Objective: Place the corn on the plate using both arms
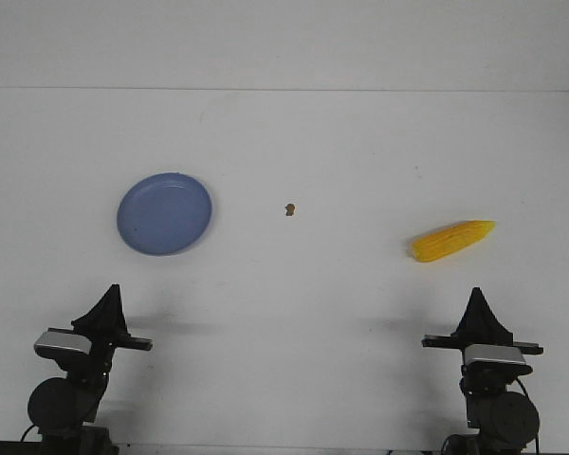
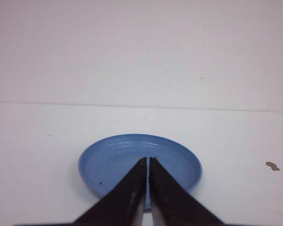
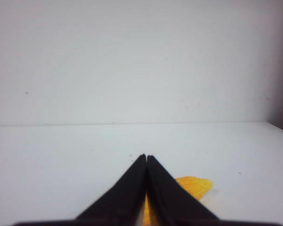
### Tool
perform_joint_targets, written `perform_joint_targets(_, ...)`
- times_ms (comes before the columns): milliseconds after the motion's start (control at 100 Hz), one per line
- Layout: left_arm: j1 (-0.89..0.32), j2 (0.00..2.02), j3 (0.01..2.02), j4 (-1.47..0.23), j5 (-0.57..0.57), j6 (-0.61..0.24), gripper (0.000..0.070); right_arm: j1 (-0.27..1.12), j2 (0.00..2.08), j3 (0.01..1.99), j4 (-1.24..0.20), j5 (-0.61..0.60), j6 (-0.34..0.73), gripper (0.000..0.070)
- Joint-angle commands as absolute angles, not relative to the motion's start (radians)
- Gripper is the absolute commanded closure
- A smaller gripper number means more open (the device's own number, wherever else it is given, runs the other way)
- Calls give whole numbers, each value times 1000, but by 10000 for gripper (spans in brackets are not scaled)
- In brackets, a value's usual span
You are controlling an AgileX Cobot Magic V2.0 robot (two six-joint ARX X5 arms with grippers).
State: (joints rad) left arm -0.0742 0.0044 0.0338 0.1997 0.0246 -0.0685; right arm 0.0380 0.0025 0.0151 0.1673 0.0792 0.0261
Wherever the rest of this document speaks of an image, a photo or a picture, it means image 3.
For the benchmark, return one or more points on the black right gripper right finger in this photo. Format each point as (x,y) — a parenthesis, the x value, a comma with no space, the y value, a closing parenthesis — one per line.
(169,200)

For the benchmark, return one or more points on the yellow corn cob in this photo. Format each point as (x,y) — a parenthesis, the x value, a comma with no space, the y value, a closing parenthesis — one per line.
(196,187)

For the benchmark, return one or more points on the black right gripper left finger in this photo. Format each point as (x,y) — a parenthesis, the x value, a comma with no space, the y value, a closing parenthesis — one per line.
(123,201)

